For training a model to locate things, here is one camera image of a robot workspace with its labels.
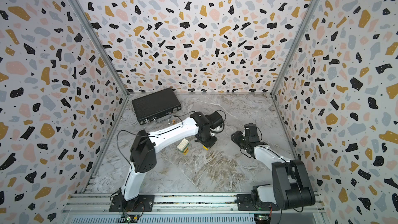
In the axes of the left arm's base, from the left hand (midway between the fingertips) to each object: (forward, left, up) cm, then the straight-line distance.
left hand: (211, 144), depth 83 cm
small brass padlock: (+23, +25, -11) cm, 36 cm away
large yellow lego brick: (-4, +3, +4) cm, 7 cm away
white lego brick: (0, +16, -1) cm, 16 cm away
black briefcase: (+34, +38, -6) cm, 51 cm away
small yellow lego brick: (-1, +15, -7) cm, 17 cm away
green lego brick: (-2, +15, -4) cm, 16 cm away
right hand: (+7, -13, -5) cm, 16 cm away
